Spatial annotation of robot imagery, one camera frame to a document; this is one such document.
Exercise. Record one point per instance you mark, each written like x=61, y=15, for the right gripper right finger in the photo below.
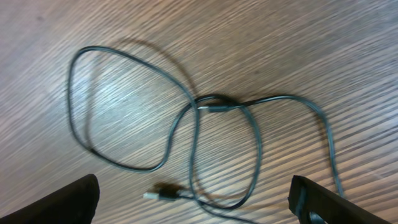
x=312, y=203

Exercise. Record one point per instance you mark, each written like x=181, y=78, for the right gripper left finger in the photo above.
x=74, y=203

